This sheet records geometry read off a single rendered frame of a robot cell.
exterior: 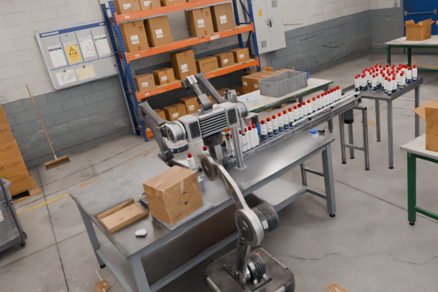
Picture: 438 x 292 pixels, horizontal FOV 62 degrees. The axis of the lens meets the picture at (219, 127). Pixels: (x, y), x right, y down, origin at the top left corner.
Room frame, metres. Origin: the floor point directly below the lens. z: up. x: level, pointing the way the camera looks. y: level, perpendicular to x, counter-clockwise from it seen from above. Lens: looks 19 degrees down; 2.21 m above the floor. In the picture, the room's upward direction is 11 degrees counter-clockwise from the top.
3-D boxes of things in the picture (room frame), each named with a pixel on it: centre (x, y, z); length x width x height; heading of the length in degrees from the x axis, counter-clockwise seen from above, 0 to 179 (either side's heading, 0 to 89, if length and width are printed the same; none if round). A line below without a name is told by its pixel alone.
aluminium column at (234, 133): (2.85, -0.12, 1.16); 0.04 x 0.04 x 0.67; 34
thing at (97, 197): (3.04, 0.21, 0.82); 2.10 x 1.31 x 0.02; 124
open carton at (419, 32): (7.09, -4.18, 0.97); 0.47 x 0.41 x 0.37; 113
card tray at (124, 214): (2.39, 0.82, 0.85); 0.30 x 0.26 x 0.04; 124
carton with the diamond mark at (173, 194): (2.31, 0.40, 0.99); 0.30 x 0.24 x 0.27; 131
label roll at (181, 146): (3.40, 0.44, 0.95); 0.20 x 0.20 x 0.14
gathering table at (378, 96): (4.17, -2.02, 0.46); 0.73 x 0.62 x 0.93; 124
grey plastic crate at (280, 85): (5.12, -1.03, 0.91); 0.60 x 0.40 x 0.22; 120
